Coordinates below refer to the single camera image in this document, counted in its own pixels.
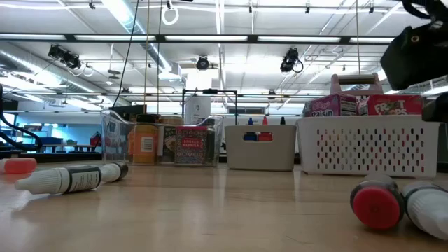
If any blue cap colouring bottle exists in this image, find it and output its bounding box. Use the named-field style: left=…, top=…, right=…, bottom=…
left=244, top=117, right=259, bottom=142

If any red paprika spice tin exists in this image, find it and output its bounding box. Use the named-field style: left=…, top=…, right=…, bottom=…
left=174, top=125, right=210, bottom=165

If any red cap colouring bottle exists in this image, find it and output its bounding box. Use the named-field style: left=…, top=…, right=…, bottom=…
left=258, top=116, right=274, bottom=142

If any grey plastic bin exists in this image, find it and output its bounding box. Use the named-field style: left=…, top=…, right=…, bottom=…
left=224, top=124, right=298, bottom=172

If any tan lid spice jar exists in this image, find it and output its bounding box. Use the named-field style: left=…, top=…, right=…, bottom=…
left=158, top=115, right=185, bottom=165

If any black lid orange spice jar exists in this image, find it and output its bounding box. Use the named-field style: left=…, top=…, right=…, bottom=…
left=127, top=113, right=160, bottom=165

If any white perforated plastic basket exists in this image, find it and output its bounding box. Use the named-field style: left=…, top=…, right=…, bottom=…
left=295, top=114, right=441, bottom=179

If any small pink raisin cereal box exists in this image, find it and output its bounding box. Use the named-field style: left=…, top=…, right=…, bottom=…
left=302, top=92, right=358, bottom=118

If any clear plastic bin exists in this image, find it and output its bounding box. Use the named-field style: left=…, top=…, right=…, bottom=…
left=100, top=110, right=225, bottom=167

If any white black dropper bottle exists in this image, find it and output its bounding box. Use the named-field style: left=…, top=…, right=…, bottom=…
left=13, top=164, right=103, bottom=195
left=99, top=161, right=130, bottom=183

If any small red cereal box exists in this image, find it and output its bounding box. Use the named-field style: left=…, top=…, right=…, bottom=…
left=356, top=94, right=369, bottom=116
left=367, top=93, right=424, bottom=116

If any white numbered pillar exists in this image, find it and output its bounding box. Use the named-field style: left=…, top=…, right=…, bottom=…
left=184, top=96, right=211, bottom=125

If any black background monitor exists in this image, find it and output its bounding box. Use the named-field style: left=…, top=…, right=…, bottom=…
left=110, top=104, right=148, bottom=122

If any background workbench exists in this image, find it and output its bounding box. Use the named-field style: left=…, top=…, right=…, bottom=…
left=33, top=142, right=96, bottom=153

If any black frame stand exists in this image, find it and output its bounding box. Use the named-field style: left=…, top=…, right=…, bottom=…
left=181, top=88, right=239, bottom=126

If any black ceiling camera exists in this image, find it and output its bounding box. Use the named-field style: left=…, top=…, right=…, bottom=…
left=195, top=55, right=210, bottom=71
left=48, top=44, right=82, bottom=70
left=279, top=48, right=305, bottom=74

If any black hanging cable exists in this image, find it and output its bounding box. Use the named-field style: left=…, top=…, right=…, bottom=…
left=111, top=0, right=141, bottom=109

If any white hanging ring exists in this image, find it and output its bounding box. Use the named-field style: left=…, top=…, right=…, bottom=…
left=161, top=5, right=180, bottom=26

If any silver ventilation duct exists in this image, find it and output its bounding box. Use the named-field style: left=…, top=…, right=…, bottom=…
left=0, top=50, right=106, bottom=104

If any black looping arm cable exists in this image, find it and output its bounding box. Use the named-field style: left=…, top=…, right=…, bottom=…
left=0, top=83, right=43, bottom=153

